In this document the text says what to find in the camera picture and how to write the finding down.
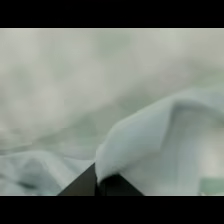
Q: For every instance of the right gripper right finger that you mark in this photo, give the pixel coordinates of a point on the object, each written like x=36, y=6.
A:
x=118, y=186

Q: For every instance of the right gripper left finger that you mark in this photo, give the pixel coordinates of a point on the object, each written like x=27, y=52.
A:
x=83, y=185

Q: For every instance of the light blue shirt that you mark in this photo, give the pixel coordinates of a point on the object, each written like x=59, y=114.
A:
x=143, y=143

